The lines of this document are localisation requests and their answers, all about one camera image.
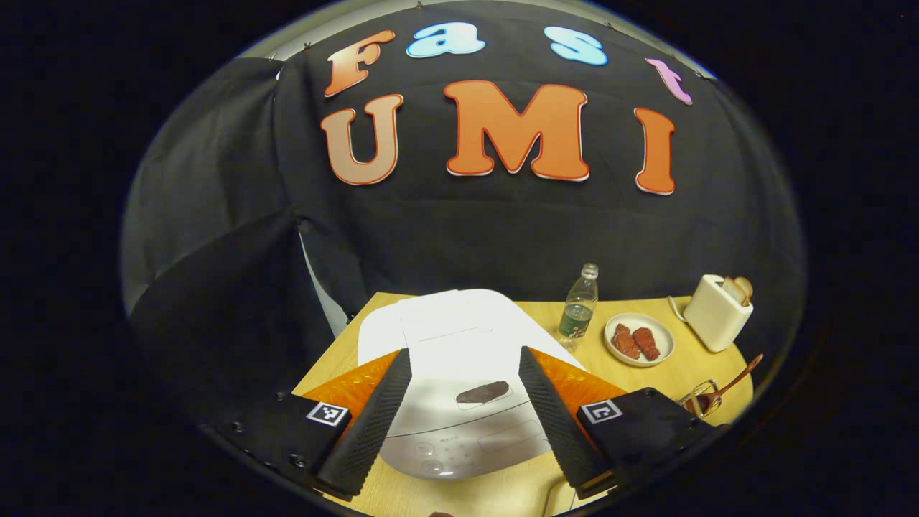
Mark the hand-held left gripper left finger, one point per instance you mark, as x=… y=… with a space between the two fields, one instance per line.
x=370 y=431

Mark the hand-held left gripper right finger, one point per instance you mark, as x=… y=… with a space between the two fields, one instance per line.
x=556 y=431

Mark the clear box of rice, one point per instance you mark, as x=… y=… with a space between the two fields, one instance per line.
x=560 y=499

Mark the white rice cooker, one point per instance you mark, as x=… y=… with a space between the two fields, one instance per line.
x=459 y=337

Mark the brown wooden spoon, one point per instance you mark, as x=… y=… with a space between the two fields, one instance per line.
x=732 y=384

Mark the red meat piece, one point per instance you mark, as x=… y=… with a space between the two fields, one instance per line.
x=646 y=345
x=624 y=342

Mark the clear plastic water bottle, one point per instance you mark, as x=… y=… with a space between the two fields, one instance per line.
x=578 y=309

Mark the white round plate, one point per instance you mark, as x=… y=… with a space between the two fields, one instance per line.
x=664 y=345

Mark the white toaster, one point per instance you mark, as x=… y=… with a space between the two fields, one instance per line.
x=711 y=316

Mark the black backdrop cloth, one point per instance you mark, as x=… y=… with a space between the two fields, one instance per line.
x=502 y=230

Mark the toast slice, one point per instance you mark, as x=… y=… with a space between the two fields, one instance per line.
x=745 y=287
x=732 y=292

